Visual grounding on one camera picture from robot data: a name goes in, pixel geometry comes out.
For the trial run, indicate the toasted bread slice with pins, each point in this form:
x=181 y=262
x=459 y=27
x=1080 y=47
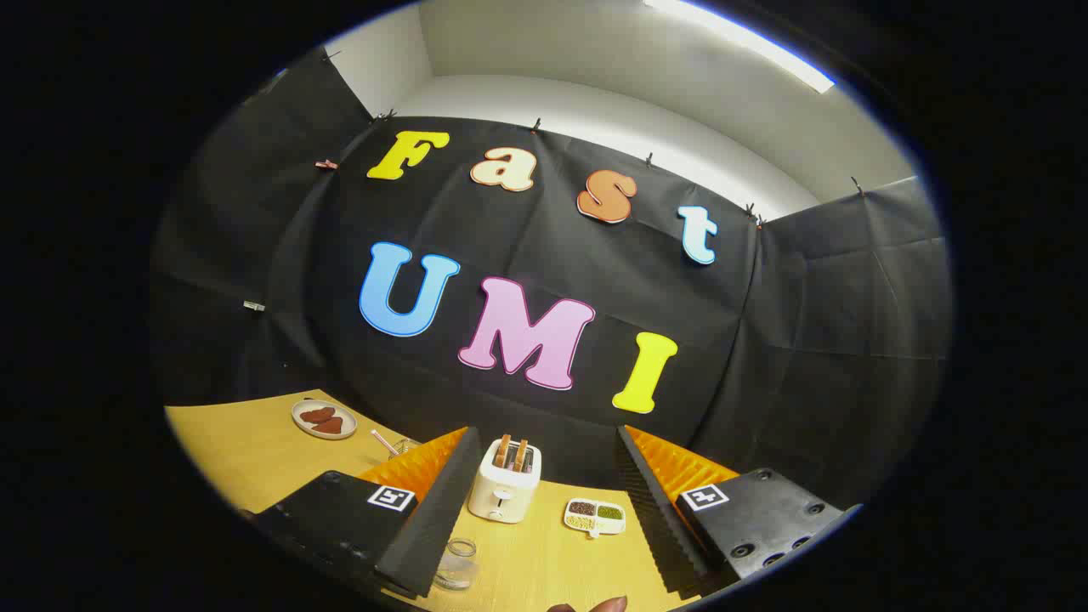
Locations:
x=520 y=456
x=502 y=450

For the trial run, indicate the pink striped straw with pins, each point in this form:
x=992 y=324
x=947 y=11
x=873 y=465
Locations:
x=382 y=441

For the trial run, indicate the small clear glass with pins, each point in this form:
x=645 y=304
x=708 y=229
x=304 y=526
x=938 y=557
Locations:
x=405 y=447

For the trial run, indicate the clear glass jar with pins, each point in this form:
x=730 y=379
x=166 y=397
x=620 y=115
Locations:
x=456 y=568

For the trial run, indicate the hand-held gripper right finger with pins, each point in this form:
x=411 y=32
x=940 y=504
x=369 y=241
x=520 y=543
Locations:
x=659 y=518

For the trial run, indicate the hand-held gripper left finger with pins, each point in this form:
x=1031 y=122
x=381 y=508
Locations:
x=429 y=527

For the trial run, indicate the wooden table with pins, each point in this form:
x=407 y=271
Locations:
x=246 y=455

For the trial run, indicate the white divided seasoning dish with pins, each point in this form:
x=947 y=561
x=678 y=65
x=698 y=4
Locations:
x=595 y=515

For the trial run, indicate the red food piece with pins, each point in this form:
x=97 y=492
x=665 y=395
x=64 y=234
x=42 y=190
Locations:
x=330 y=426
x=317 y=415

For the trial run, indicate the small white plate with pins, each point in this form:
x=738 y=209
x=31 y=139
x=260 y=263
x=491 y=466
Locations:
x=299 y=418

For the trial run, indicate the white toaster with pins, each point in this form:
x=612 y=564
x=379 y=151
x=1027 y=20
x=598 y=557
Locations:
x=501 y=493

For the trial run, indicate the black backdrop cloth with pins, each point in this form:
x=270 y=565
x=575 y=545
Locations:
x=816 y=340

